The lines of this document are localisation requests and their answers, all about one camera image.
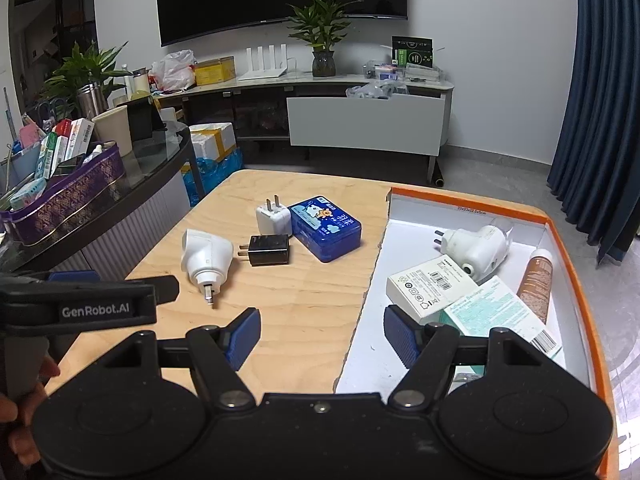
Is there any black wall charger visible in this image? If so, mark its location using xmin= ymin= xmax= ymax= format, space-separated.
xmin=236 ymin=234 xmax=291 ymax=267

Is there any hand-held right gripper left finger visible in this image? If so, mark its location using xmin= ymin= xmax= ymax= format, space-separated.
xmin=107 ymin=308 xmax=262 ymax=408

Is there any television cabinet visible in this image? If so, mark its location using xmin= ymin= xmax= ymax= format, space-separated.
xmin=155 ymin=72 xmax=456 ymax=186

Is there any white plug-in device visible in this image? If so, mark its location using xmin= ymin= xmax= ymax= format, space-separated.
xmin=181 ymin=229 xmax=234 ymax=308
xmin=432 ymin=225 xmax=511 ymax=283

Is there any teal and white bandage box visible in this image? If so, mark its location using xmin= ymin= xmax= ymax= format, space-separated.
xmin=439 ymin=275 xmax=564 ymax=361

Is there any white cabinet drawer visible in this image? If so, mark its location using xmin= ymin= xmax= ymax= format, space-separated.
xmin=286 ymin=92 xmax=447 ymax=158

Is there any blue bottled water pack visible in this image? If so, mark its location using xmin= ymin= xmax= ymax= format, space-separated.
xmin=180 ymin=150 xmax=245 ymax=208

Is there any white and red plastic bag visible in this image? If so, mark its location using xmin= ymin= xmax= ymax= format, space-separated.
xmin=150 ymin=50 xmax=196 ymax=93

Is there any person's left hand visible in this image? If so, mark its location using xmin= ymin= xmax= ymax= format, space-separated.
xmin=0 ymin=357 xmax=61 ymax=467

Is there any dark blue curtain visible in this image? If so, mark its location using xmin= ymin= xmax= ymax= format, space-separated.
xmin=547 ymin=0 xmax=640 ymax=266

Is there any blue cartoon tin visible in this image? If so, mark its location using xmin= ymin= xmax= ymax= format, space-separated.
xmin=288 ymin=196 xmax=362 ymax=263

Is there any beige cup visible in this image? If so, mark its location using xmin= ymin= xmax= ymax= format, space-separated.
xmin=91 ymin=106 xmax=133 ymax=156

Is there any flat white box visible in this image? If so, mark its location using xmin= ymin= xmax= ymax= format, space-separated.
xmin=404 ymin=62 xmax=441 ymax=81

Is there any yellow box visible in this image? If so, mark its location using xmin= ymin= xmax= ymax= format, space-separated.
xmin=194 ymin=56 xmax=236 ymax=86

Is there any potted bamboo plant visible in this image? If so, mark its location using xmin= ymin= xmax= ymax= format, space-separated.
xmin=286 ymin=0 xmax=351 ymax=78

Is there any leafy plant in steel pot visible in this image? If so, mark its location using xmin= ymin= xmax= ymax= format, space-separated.
xmin=40 ymin=42 xmax=133 ymax=121

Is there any green and white medicine box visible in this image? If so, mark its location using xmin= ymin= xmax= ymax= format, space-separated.
xmin=34 ymin=132 xmax=58 ymax=178

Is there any clear plastic box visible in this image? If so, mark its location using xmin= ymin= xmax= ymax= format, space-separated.
xmin=367 ymin=60 xmax=406 ymax=81

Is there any black stand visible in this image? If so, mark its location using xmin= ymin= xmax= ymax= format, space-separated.
xmin=127 ymin=96 xmax=165 ymax=141

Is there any white router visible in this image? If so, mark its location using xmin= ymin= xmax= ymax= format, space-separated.
xmin=237 ymin=45 xmax=290 ymax=81

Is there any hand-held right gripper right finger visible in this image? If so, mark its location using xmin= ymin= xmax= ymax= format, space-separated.
xmin=385 ymin=305 xmax=538 ymax=408

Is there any white wall charger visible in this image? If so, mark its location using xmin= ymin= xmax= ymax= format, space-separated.
xmin=255 ymin=196 xmax=292 ymax=237

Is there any white taped cardboard box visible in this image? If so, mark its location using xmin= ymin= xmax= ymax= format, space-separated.
xmin=189 ymin=122 xmax=237 ymax=163

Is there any curved glass-top counter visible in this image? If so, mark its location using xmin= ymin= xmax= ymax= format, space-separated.
xmin=0 ymin=125 xmax=206 ymax=361

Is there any crumpled clear plastic bag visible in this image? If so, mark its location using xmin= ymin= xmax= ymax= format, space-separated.
xmin=346 ymin=80 xmax=410 ymax=101

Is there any white and red medicine box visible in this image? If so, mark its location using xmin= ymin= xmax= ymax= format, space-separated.
xmin=62 ymin=117 xmax=96 ymax=163

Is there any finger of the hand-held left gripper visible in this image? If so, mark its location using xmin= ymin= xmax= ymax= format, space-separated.
xmin=48 ymin=271 xmax=101 ymax=283
xmin=127 ymin=276 xmax=180 ymax=306

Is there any brown cosmetic bottle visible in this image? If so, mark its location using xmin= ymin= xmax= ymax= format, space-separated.
xmin=516 ymin=248 xmax=555 ymax=324

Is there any orange-edged cardboard box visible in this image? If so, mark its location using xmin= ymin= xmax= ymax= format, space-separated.
xmin=334 ymin=186 xmax=615 ymax=480

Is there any black and green box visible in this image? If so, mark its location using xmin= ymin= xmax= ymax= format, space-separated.
xmin=391 ymin=36 xmax=435 ymax=68

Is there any purple patterned tin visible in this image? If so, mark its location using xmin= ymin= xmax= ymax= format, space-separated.
xmin=0 ymin=141 xmax=126 ymax=247

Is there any small white product box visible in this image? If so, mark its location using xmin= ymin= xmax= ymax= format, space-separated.
xmin=386 ymin=255 xmax=481 ymax=326

